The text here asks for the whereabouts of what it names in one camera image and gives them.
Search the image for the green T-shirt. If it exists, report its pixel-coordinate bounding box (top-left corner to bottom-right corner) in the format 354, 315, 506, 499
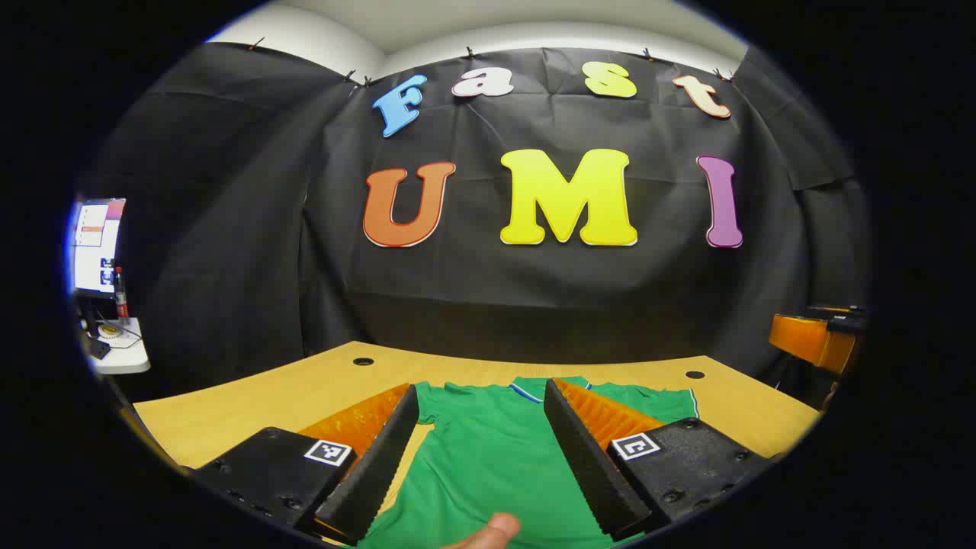
355, 375, 701, 549

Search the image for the white side table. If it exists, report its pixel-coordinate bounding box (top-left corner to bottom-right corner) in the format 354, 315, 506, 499
82, 316, 152, 375

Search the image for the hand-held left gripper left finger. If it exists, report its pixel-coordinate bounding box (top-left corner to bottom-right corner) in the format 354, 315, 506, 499
183, 383, 422, 547

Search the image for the computer monitor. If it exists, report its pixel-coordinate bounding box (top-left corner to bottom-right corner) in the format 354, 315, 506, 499
71, 198, 127, 296

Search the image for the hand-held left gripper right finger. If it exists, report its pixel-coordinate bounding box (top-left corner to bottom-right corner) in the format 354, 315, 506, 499
543, 377, 775, 544

